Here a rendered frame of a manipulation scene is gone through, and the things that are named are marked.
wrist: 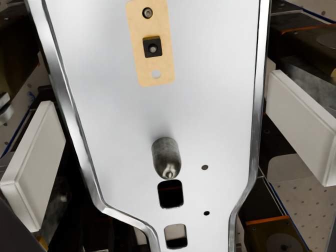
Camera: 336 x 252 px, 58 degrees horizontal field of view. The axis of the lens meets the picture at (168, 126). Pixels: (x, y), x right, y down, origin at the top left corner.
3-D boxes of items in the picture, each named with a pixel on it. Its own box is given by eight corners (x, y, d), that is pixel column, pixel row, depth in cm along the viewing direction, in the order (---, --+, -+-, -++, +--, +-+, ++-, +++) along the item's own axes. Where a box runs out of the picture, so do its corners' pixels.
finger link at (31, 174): (40, 232, 13) (23, 235, 13) (66, 141, 19) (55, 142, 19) (15, 182, 12) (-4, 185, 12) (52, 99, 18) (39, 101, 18)
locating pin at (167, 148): (177, 149, 38) (185, 185, 33) (152, 153, 38) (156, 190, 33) (175, 128, 37) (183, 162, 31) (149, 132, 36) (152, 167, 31)
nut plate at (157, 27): (175, 81, 32) (177, 86, 31) (139, 86, 31) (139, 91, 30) (166, -5, 27) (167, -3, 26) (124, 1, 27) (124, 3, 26)
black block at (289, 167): (258, 88, 68) (333, 175, 43) (215, 94, 67) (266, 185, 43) (260, 66, 65) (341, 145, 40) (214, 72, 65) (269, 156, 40)
